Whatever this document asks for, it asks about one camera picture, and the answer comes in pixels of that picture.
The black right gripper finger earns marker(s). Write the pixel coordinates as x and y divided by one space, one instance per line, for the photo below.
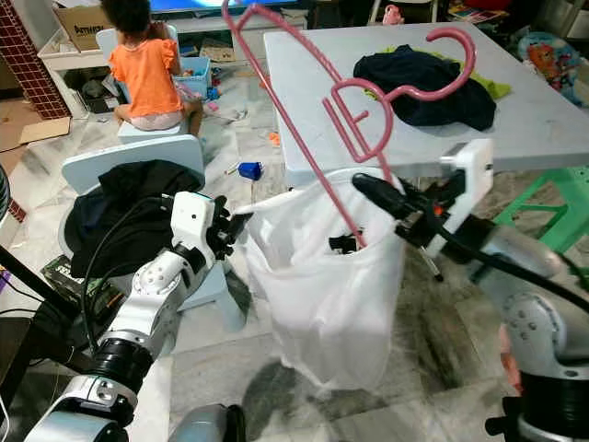
386 195

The black garment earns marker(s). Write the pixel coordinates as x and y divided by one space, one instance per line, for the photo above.
129 221

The pink plastic clothes hanger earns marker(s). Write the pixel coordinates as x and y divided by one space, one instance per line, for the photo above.
298 138

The white garment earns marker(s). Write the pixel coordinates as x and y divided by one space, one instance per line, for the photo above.
322 304

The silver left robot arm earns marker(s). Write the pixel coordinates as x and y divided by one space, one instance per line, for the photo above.
138 313

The blue toy block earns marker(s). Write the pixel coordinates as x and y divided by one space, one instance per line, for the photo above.
249 171

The orange plastic toy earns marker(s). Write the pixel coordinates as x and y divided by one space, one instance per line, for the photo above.
273 138

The light blue slatted-back chair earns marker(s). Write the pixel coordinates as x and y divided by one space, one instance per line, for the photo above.
152 133

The green plastic stool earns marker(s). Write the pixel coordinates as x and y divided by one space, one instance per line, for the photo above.
552 189

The dark navy garment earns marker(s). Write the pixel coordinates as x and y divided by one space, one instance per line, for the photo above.
414 69

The light blue solid-back chair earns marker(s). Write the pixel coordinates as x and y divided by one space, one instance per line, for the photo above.
120 152

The light blue plastic table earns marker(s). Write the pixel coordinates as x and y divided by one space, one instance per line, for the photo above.
543 129

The yellow-green cloth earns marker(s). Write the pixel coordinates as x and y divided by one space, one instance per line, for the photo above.
499 89

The blue toy bin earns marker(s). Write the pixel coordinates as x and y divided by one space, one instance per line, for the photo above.
198 81

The flat cardboard sheet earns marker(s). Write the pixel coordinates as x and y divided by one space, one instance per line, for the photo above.
23 124

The child in orange shirt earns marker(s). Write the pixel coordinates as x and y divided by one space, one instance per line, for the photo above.
145 78

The silver left robot leg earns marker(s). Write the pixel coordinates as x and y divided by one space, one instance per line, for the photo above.
202 428

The red brick pillar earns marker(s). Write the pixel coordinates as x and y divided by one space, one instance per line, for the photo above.
32 64

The flat screen television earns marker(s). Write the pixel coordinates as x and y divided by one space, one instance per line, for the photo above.
221 4

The white television bench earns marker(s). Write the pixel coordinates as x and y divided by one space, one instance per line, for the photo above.
60 60

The brown cardboard box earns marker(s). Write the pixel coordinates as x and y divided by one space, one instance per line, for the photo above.
83 32

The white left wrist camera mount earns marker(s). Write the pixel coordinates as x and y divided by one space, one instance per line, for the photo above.
193 230

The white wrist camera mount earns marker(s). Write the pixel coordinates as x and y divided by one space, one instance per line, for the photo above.
474 170
193 230

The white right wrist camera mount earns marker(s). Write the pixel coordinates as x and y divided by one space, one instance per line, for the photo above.
474 170

